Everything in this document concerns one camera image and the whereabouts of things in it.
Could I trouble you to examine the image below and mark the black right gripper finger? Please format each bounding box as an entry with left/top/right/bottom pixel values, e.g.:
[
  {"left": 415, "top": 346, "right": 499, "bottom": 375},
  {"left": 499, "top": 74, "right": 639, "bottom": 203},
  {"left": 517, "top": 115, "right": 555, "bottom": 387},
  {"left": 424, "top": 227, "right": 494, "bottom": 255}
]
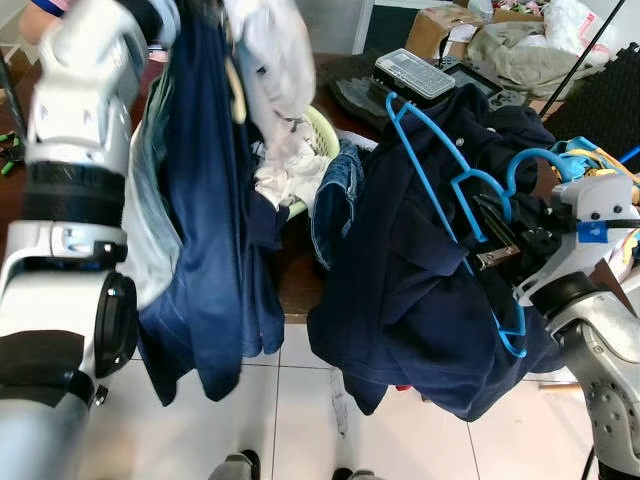
[
  {"left": 478, "top": 243, "right": 526, "bottom": 273},
  {"left": 472, "top": 190, "right": 526, "bottom": 246}
]

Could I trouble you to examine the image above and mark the blue plastic hanger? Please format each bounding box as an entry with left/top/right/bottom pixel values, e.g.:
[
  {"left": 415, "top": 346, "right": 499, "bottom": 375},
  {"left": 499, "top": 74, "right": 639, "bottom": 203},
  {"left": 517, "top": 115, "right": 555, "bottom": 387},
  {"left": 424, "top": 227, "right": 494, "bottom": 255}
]
[{"left": 385, "top": 92, "right": 591, "bottom": 359}]

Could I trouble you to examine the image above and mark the navy shirt with yellow logo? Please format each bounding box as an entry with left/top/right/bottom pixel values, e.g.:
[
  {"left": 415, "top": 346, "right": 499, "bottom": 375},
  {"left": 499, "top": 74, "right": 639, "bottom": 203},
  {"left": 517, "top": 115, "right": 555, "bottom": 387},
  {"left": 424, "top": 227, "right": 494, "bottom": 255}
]
[{"left": 308, "top": 85, "right": 591, "bottom": 421}]

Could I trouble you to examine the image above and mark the navy jacket with pale lining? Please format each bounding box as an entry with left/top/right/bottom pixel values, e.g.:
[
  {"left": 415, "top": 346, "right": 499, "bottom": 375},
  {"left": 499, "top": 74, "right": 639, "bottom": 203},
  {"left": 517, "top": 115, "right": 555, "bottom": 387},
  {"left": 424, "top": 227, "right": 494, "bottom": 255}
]
[{"left": 120, "top": 0, "right": 291, "bottom": 406}]

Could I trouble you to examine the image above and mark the yellow crumpled cloth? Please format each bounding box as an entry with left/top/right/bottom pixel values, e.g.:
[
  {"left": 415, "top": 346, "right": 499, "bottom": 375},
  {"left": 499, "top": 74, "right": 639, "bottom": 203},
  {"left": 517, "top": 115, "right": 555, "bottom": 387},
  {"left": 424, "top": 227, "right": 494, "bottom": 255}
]
[{"left": 575, "top": 150, "right": 640, "bottom": 201}]

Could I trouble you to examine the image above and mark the light blue cloth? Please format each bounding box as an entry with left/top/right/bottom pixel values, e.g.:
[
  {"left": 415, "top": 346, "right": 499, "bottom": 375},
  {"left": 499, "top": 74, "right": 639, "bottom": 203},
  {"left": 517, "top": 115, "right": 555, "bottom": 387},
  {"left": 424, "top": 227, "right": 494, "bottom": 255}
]
[{"left": 555, "top": 135, "right": 640, "bottom": 176}]

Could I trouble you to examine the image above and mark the black handheld console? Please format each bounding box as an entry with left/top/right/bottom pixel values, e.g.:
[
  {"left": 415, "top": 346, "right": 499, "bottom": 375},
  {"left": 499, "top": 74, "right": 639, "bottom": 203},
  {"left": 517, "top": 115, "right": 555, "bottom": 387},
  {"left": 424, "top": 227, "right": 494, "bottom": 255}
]
[{"left": 440, "top": 60, "right": 526, "bottom": 109}]

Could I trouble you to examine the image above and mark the black foam mat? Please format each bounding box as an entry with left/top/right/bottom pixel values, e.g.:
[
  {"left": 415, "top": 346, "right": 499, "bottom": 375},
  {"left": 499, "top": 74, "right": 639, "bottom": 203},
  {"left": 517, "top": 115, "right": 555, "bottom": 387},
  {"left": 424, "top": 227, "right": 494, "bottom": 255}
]
[{"left": 540, "top": 45, "right": 640, "bottom": 151}]

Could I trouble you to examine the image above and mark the blue denim garment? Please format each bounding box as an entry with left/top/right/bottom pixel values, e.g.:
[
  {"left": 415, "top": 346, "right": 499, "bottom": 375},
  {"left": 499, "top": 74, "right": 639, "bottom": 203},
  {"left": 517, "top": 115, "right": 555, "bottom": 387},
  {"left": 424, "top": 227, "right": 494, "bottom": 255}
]
[{"left": 310, "top": 140, "right": 366, "bottom": 271}]

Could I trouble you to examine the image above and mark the khaki cloth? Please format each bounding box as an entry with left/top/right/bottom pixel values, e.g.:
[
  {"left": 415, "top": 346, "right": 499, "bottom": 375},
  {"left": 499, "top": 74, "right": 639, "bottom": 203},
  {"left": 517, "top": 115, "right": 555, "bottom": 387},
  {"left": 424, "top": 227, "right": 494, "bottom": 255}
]
[{"left": 465, "top": 20, "right": 601, "bottom": 101}]

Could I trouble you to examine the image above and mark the grey keypad device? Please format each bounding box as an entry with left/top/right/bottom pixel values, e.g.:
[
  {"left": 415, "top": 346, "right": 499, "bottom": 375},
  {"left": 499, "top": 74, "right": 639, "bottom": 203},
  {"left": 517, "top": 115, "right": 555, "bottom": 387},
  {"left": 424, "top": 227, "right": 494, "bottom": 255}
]
[{"left": 373, "top": 48, "right": 458, "bottom": 101}]

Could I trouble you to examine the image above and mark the dark grey foam pad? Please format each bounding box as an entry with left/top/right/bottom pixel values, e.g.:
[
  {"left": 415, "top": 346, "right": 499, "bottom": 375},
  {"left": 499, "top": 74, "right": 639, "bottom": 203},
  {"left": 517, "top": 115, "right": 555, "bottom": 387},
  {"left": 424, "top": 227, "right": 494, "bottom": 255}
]
[{"left": 330, "top": 55, "right": 401, "bottom": 126}]

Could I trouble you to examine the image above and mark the pale green basket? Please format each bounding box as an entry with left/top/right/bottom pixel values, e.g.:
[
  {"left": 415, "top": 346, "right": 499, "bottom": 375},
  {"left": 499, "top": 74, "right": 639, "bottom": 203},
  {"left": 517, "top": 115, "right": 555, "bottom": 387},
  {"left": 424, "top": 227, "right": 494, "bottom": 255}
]
[{"left": 290, "top": 105, "right": 341, "bottom": 216}]

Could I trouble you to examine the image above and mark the brown cardboard box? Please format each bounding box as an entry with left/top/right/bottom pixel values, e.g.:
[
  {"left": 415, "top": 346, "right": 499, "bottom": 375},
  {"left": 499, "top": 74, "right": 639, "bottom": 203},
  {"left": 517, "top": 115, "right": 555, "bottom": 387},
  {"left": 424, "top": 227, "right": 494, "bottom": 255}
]
[{"left": 405, "top": 5, "right": 486, "bottom": 61}]

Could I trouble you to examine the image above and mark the white plastic bag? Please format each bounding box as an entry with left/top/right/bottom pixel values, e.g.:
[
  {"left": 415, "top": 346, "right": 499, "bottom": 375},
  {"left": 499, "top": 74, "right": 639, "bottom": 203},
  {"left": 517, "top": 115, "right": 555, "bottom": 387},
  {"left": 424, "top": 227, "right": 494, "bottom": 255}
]
[{"left": 545, "top": 0, "right": 626, "bottom": 56}]

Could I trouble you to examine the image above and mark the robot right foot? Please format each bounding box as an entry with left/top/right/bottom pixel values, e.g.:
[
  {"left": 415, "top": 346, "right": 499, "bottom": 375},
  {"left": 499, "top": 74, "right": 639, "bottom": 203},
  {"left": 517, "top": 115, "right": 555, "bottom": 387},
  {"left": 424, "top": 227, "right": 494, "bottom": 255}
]
[{"left": 333, "top": 466, "right": 386, "bottom": 480}]

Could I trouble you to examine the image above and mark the white cloth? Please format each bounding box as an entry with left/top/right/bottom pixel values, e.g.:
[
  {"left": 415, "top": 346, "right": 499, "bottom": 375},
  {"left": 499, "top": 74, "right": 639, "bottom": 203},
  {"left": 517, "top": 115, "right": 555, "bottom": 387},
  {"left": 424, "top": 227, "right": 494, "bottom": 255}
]
[{"left": 225, "top": 0, "right": 336, "bottom": 211}]

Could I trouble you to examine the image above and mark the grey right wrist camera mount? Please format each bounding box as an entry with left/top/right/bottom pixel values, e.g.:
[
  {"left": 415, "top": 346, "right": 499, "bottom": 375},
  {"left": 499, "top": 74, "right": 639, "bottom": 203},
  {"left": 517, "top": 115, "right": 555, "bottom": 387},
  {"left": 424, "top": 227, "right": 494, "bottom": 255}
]
[{"left": 515, "top": 173, "right": 640, "bottom": 306}]

